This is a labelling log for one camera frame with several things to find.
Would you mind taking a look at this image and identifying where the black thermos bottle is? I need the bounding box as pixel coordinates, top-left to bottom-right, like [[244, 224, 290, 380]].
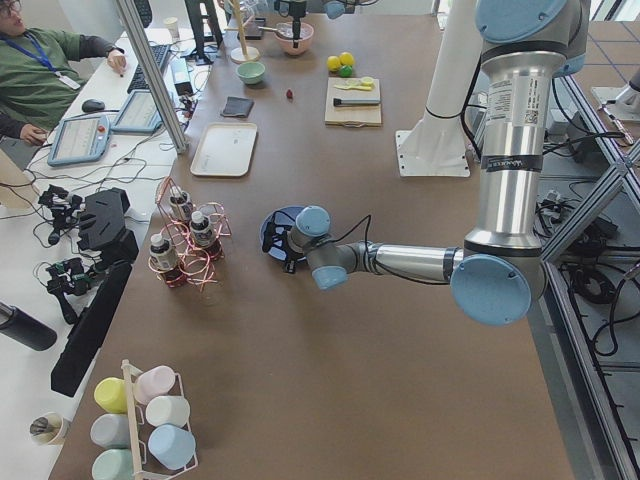
[[1, 303, 57, 351]]

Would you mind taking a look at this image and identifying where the aluminium frame post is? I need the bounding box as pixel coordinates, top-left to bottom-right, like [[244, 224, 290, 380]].
[[115, 0, 187, 154]]

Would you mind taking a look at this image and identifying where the grey folded cloth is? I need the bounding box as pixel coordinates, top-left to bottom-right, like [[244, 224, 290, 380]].
[[221, 96, 254, 118]]

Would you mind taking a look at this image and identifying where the blue round plate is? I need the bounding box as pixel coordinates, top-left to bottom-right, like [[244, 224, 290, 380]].
[[259, 205, 303, 262]]

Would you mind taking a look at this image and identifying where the copper wire bottle rack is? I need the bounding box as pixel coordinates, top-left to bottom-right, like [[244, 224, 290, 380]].
[[147, 177, 232, 297]]

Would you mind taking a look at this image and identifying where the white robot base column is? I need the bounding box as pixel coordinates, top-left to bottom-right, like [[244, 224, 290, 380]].
[[396, 0, 482, 177]]

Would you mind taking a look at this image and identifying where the yellow plastic cup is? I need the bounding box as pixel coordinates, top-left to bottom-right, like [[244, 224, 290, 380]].
[[94, 377, 127, 414]]

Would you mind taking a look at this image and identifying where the green lime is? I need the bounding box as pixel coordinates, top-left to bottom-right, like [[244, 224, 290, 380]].
[[338, 65, 353, 78]]

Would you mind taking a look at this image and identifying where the blue teach pendant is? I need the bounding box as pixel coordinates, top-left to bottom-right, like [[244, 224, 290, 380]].
[[111, 89, 162, 135], [47, 115, 110, 167]]

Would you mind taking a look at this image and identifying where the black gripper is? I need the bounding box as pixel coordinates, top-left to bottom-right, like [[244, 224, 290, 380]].
[[261, 211, 299, 273], [273, 0, 306, 46]]

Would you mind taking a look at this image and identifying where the mint white plastic cup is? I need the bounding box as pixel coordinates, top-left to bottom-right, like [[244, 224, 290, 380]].
[[145, 395, 191, 428]]

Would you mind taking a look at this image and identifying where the light blue plastic cup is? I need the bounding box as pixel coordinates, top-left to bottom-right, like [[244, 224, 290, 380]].
[[147, 424, 196, 470]]

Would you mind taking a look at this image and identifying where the wooden cutting board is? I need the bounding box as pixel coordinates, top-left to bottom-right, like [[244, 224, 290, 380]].
[[324, 76, 382, 127]]

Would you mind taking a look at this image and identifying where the mint green bowl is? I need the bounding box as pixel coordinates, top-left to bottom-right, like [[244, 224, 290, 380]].
[[236, 61, 266, 85]]

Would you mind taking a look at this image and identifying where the cream rabbit tray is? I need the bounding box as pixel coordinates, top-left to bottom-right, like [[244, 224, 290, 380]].
[[190, 122, 258, 178]]

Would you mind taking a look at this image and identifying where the yellow plastic knife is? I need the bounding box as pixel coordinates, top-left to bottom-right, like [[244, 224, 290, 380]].
[[333, 83, 375, 91]]

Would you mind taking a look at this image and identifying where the steel muddler black tip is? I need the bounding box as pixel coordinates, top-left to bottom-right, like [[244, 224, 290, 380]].
[[332, 98, 381, 108]]

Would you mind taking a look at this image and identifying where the paper cup with utensils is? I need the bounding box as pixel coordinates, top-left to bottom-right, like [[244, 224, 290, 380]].
[[29, 412, 71, 445]]

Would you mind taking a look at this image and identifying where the black computer mouse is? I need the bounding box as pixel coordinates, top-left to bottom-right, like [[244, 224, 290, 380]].
[[81, 99, 105, 113]]

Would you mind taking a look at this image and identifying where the grey green plastic cup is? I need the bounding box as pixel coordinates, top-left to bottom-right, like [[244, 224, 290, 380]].
[[90, 413, 130, 449]]

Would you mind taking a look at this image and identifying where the seated person green sweater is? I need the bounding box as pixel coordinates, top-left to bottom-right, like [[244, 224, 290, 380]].
[[1, 1, 127, 146]]

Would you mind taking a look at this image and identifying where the white wire cup rack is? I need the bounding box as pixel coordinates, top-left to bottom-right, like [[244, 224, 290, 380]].
[[121, 360, 199, 479]]

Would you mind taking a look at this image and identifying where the pink bowl with ice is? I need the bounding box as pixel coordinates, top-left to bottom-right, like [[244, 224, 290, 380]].
[[274, 21, 315, 56]]

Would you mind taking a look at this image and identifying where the white paper cup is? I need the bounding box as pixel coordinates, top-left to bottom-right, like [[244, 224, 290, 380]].
[[163, 17, 180, 42]]

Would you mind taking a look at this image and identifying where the pink plastic cup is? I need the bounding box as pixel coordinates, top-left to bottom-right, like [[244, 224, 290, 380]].
[[133, 365, 176, 405]]

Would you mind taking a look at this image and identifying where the black keyboard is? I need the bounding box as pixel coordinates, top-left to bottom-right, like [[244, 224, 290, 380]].
[[126, 43, 173, 95]]

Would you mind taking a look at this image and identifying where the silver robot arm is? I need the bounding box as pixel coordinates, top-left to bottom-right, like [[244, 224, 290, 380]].
[[261, 1, 589, 325]]

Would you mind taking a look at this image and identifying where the pale green plastic cup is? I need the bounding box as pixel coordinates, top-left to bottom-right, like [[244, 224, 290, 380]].
[[91, 449, 133, 480]]

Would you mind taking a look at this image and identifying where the wooden cup tree stand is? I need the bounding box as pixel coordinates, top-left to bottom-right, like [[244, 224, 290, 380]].
[[223, 0, 260, 64]]

